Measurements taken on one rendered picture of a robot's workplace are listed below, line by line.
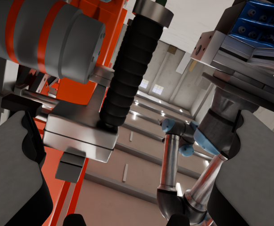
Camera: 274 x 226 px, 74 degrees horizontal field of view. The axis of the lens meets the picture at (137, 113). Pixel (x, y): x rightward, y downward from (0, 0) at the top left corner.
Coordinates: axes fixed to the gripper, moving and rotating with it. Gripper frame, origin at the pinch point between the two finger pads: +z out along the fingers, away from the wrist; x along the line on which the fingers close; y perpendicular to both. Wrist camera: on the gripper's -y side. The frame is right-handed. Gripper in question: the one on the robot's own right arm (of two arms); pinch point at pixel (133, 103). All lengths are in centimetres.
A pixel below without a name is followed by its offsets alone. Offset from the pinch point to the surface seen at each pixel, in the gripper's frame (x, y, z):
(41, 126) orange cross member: -163, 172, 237
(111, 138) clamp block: -3.2, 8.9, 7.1
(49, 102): -20.7, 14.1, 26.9
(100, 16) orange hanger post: -15, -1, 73
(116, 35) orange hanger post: -31, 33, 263
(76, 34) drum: -10.1, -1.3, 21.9
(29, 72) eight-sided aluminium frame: -33, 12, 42
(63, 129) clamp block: -8.9, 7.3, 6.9
